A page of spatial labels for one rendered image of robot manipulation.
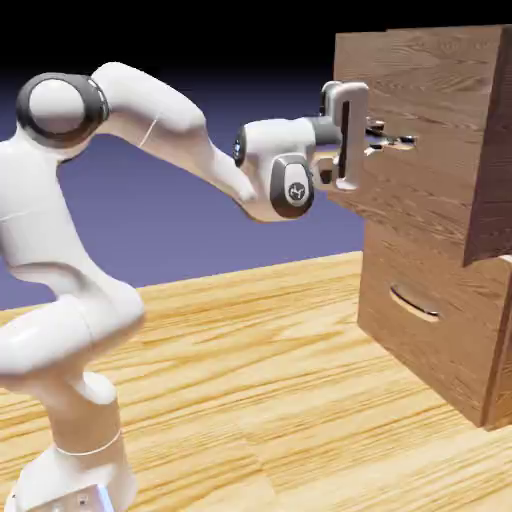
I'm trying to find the wooden cabinet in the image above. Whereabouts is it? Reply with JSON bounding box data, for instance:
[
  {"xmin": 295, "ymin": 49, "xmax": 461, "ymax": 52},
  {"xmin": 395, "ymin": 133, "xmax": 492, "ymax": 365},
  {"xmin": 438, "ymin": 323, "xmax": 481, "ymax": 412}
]
[{"xmin": 326, "ymin": 23, "xmax": 512, "ymax": 432}]

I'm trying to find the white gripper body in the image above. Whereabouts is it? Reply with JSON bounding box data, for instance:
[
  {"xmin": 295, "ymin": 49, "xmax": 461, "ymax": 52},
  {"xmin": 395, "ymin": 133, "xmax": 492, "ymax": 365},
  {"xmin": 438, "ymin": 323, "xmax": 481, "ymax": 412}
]
[{"xmin": 320, "ymin": 80, "xmax": 370, "ymax": 192}]

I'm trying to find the wooden drawer front with handle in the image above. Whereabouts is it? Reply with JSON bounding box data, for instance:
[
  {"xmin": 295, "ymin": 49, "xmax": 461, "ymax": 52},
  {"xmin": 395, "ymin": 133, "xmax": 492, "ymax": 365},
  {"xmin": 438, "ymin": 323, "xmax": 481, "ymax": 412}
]
[{"xmin": 326, "ymin": 24, "xmax": 504, "ymax": 268}]

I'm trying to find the shiny metal drawer handle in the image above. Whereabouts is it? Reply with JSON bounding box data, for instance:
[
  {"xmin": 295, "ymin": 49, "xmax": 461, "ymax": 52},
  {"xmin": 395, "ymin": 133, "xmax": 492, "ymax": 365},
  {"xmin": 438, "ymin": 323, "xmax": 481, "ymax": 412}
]
[{"xmin": 365, "ymin": 126, "xmax": 419, "ymax": 155}]

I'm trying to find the curved metal drawer handle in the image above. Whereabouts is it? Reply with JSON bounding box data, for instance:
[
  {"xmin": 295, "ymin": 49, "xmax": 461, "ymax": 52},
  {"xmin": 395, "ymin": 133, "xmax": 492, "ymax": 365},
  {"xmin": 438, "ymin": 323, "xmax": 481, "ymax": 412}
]
[{"xmin": 388, "ymin": 282, "xmax": 442, "ymax": 324}]

